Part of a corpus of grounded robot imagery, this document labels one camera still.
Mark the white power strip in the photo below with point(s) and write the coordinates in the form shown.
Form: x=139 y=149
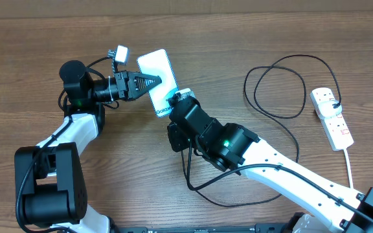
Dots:
x=335 y=127

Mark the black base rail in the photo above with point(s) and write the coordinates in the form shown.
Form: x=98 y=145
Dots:
x=257 y=228

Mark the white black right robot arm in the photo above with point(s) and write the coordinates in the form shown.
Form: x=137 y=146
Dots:
x=233 y=148

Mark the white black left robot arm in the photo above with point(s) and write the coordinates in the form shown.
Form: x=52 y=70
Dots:
x=50 y=187

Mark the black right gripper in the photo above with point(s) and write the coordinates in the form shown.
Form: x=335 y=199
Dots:
x=177 y=133

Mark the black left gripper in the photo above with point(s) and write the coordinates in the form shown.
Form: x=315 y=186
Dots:
x=130 y=90

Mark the white charger adapter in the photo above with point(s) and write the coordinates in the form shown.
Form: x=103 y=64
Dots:
x=329 y=109

